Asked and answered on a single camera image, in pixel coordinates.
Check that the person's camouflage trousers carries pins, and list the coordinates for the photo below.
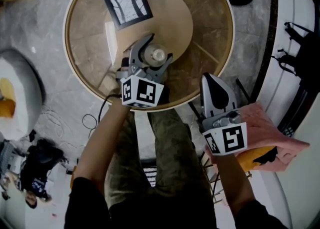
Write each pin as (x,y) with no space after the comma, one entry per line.
(172,153)

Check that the yellow round cushion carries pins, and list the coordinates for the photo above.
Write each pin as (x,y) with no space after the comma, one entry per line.
(7,89)

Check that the pink armchair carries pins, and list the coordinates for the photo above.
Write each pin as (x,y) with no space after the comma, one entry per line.
(265,128)

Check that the black cloth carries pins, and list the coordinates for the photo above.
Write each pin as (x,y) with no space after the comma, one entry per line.
(268,155)

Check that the black bag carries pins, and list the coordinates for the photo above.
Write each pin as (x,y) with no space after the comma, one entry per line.
(42,163)

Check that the large orange cushion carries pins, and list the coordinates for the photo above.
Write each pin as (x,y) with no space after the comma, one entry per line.
(250,158)

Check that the person's black shirt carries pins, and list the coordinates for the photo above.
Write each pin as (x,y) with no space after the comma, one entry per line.
(162,213)

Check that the person's left forearm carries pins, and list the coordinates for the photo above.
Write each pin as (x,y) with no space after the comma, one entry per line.
(100,145)

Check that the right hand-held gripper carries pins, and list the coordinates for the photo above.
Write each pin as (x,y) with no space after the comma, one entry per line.
(232,139)

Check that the black backpack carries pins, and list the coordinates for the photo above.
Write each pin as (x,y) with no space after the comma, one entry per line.
(307,55)

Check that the round glass coffee table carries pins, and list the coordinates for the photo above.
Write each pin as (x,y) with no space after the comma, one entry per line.
(82,48)

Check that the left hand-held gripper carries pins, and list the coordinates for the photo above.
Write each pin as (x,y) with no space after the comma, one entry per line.
(143,91)

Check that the black framed tree picture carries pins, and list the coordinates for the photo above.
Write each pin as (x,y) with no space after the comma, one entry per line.
(125,0)

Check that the person's right forearm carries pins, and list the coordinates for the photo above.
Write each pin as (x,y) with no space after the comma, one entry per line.
(235,183)

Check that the orange oval cushion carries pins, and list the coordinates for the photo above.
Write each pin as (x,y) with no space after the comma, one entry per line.
(7,109)

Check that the white grey beanbag chair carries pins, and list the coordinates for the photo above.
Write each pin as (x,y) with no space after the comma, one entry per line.
(27,85)

